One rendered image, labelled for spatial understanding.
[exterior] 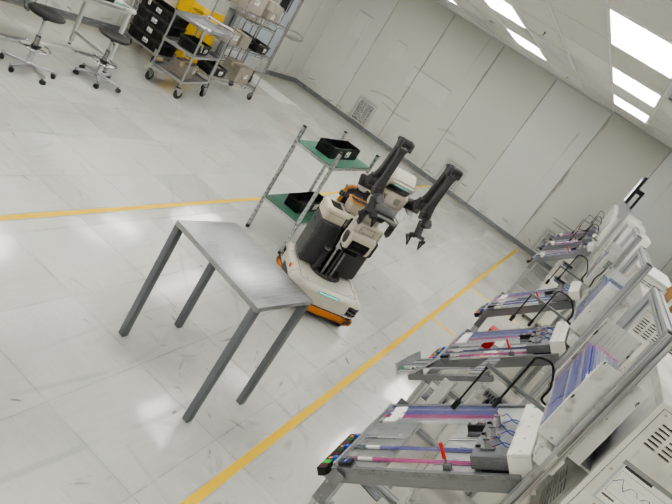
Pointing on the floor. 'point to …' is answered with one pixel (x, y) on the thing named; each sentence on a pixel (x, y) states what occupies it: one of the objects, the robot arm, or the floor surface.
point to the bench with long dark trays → (83, 35)
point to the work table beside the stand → (218, 253)
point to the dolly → (143, 26)
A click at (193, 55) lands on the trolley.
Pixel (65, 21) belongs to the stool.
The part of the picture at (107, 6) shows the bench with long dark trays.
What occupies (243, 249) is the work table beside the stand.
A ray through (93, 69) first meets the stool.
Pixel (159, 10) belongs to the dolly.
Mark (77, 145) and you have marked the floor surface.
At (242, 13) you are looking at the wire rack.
